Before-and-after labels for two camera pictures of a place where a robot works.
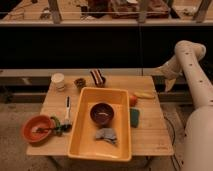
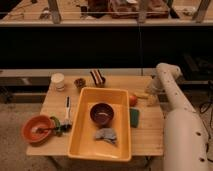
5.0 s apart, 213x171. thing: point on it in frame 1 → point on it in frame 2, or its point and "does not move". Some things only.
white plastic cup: (58, 80) does not move
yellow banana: (150, 95) does not move
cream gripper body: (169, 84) → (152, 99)
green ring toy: (60, 129) does not move
